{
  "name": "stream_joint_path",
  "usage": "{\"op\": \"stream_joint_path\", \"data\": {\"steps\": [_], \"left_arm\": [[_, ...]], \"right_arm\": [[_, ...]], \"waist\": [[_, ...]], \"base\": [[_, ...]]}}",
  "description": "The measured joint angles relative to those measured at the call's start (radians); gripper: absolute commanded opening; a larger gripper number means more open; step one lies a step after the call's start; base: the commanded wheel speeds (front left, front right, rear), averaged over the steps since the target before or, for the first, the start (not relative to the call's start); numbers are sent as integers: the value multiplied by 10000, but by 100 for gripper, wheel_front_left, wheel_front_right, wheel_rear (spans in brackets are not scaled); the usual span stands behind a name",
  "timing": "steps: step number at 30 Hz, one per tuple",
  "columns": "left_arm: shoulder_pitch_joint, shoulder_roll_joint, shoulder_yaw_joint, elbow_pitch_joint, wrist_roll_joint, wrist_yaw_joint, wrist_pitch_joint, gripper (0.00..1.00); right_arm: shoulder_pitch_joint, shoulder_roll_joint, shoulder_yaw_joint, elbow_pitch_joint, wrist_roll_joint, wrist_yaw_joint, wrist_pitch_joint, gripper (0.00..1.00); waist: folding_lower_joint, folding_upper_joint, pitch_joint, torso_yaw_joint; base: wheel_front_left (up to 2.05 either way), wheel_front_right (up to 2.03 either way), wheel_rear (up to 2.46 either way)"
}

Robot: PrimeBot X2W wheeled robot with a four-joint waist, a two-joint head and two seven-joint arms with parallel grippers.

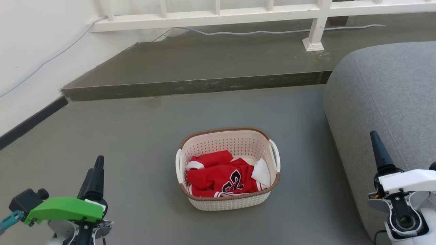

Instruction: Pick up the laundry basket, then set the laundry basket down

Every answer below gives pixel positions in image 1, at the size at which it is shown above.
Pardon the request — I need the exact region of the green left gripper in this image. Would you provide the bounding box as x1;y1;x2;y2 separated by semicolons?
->
25;156;109;226

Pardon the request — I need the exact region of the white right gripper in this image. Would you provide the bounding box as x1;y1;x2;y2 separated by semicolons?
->
368;131;436;218

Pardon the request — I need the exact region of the cream perforated plastic laundry basket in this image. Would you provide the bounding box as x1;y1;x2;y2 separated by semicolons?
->
175;127;281;211

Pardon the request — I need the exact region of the grey fabric sofa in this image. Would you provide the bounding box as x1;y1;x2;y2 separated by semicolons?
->
323;42;436;243

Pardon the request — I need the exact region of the black baseboard strip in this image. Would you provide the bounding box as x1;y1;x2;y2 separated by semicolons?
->
0;96;69;150

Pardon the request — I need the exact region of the red basketball jersey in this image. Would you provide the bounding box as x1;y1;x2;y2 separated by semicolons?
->
186;150;268;198

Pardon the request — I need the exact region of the white cloth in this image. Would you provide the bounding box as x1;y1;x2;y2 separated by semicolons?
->
235;156;271;188

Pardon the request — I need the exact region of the white wooden railing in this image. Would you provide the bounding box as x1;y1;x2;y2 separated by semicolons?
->
89;0;436;52

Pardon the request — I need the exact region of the grey raised concrete platform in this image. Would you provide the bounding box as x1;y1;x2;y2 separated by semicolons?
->
60;13;436;102

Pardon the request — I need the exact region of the teal cable connector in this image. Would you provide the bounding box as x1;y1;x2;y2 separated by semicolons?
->
0;210;25;236

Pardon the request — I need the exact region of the thin white cable on wall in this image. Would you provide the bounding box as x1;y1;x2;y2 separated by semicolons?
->
0;16;107;98

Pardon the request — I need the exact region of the grey cable on platform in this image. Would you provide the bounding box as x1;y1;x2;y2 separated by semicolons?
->
177;24;386;36

